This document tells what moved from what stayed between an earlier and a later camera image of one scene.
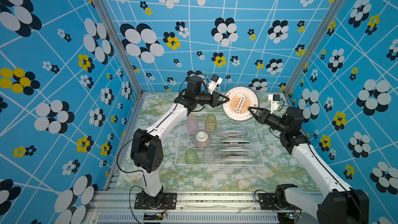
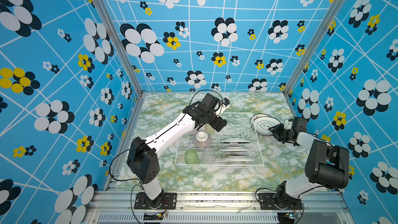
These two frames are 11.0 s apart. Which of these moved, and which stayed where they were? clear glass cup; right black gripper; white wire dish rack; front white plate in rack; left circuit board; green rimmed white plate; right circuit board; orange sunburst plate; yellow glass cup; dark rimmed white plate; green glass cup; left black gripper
Moved: left black gripper; orange sunburst plate; green rimmed white plate; right black gripper
Stayed: front white plate in rack; yellow glass cup; right circuit board; left circuit board; dark rimmed white plate; green glass cup; white wire dish rack; clear glass cup
